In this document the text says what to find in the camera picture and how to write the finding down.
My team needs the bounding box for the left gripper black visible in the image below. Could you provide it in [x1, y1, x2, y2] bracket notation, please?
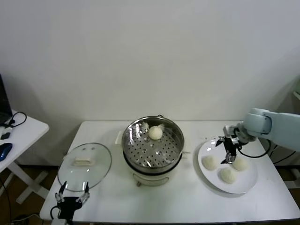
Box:
[55, 180, 90, 220]

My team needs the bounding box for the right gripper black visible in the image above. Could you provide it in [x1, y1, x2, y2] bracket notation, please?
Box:
[216, 137, 237, 164]

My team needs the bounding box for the white steamed baozi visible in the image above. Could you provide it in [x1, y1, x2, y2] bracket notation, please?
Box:
[232, 157, 248, 171]
[148, 126, 163, 141]
[219, 167, 237, 184]
[202, 155, 220, 171]

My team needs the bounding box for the round glass pot lid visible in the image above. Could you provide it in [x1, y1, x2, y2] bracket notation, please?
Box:
[58, 142, 113, 193]

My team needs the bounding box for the stainless steel steamer basket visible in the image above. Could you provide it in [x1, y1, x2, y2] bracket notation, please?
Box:
[114, 115, 193, 173]

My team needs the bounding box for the white round plate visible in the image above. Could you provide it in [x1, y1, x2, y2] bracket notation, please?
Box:
[193, 142, 227, 195]
[198, 140, 259, 195]

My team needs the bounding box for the white side table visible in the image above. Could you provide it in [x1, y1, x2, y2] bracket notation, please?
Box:
[0, 110, 50, 204]

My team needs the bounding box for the blue computer mouse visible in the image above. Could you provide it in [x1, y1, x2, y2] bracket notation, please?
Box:
[0, 142, 14, 161]

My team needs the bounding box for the black laptop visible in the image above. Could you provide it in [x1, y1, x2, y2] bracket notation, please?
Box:
[0, 73, 14, 126]

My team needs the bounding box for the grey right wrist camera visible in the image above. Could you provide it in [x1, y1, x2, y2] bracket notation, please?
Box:
[223, 125, 236, 136]

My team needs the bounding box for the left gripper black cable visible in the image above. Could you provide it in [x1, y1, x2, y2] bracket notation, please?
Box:
[51, 205, 60, 220]

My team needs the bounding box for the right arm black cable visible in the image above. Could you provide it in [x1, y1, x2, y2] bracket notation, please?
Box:
[236, 138, 277, 158]

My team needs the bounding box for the white floor cable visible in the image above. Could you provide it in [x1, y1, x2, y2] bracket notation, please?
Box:
[10, 213, 42, 223]

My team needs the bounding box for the thin black wall cable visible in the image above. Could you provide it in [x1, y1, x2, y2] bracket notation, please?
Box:
[271, 150, 298, 165]

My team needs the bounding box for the white furniture leg frame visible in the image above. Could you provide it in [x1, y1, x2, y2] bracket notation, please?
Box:
[287, 164, 300, 190]

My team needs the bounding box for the black looped cable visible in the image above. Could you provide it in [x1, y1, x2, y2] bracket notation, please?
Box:
[4, 112, 28, 128]

